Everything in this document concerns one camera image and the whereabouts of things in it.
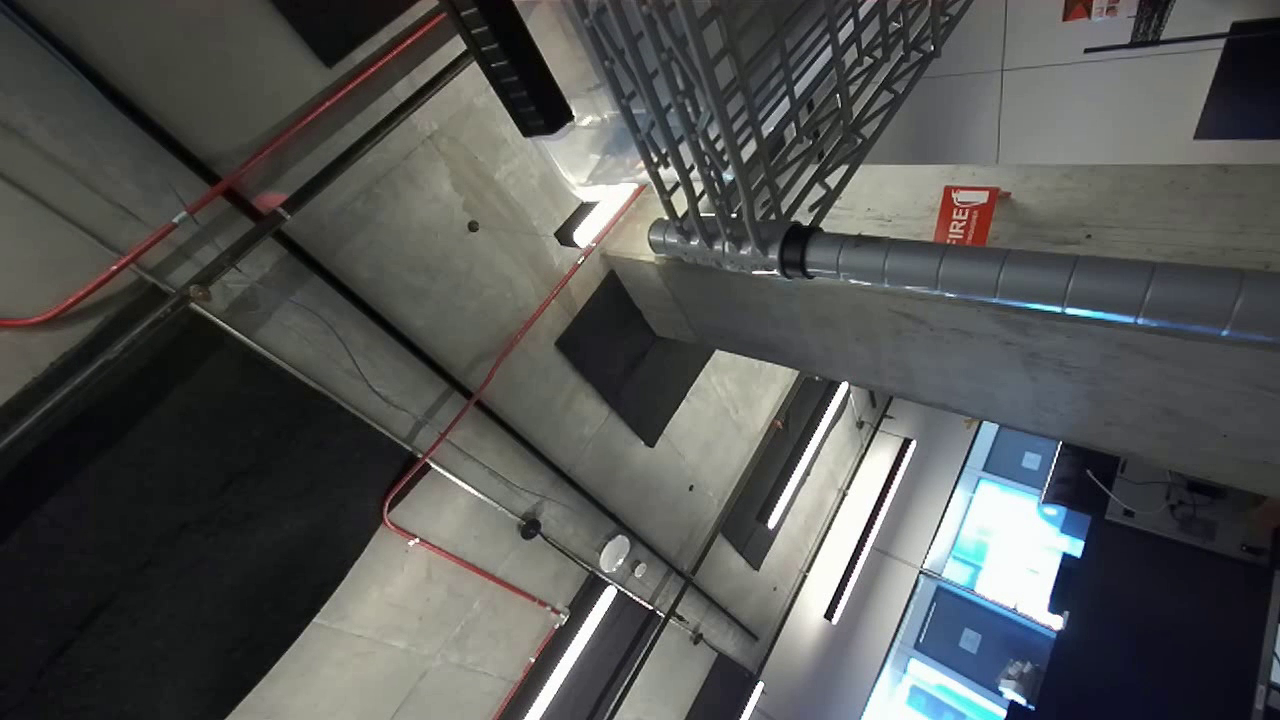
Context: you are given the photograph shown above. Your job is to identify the linear ceiling light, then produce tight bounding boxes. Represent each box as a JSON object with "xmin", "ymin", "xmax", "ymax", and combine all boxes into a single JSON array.
[
  {"xmin": 765, "ymin": 379, "xmax": 856, "ymax": 536},
  {"xmin": 521, "ymin": 578, "xmax": 625, "ymax": 720},
  {"xmin": 820, "ymin": 431, "xmax": 922, "ymax": 628}
]

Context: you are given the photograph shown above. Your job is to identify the long red ceiling pipe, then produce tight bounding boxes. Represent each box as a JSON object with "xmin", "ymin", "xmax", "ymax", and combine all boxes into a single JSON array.
[{"xmin": 0, "ymin": 2, "xmax": 459, "ymax": 335}]

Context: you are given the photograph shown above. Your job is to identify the silver ventilation duct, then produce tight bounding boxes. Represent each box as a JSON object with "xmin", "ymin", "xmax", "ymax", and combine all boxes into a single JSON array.
[{"xmin": 645, "ymin": 213, "xmax": 1280, "ymax": 354}]

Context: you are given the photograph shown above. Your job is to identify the bent red ceiling pipe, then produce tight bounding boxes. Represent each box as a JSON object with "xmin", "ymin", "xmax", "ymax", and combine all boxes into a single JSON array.
[{"xmin": 378, "ymin": 185, "xmax": 647, "ymax": 720}]

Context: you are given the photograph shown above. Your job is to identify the white round smoke detector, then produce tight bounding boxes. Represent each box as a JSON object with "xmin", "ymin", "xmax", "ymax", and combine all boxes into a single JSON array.
[{"xmin": 593, "ymin": 530, "xmax": 645, "ymax": 578}]

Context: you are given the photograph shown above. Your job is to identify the black hanging panel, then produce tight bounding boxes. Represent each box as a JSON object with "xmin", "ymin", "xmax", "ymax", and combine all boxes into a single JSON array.
[{"xmin": 1189, "ymin": 12, "xmax": 1280, "ymax": 144}]

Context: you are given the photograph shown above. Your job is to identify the red ceiling sign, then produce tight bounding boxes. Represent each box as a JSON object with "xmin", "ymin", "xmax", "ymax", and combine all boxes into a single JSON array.
[{"xmin": 931, "ymin": 179, "xmax": 1013, "ymax": 253}]

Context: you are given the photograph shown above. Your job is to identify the thin metal ceiling conduit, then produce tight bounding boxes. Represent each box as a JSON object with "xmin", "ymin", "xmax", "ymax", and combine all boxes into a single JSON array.
[{"xmin": 178, "ymin": 295, "xmax": 769, "ymax": 649}]

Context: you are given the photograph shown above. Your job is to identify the small bright ceiling lamp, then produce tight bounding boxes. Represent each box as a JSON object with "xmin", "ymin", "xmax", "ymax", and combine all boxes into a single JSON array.
[{"xmin": 548, "ymin": 185, "xmax": 645, "ymax": 257}]

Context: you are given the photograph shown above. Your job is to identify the grey metal ceiling grid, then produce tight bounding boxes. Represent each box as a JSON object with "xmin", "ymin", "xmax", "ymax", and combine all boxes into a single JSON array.
[{"xmin": 570, "ymin": 0, "xmax": 980, "ymax": 258}]

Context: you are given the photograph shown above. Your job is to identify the black ladder cable tray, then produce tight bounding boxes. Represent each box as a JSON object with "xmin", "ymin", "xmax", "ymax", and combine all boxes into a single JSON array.
[{"xmin": 442, "ymin": 0, "xmax": 580, "ymax": 141}]

